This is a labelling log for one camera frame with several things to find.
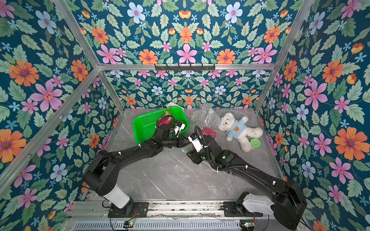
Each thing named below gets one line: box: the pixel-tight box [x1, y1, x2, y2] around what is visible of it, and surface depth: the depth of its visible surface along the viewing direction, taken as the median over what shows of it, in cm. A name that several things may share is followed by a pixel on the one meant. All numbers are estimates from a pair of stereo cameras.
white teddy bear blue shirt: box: [218, 112, 264, 153], surface depth 100 cm
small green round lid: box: [250, 138, 262, 148], surface depth 96 cm
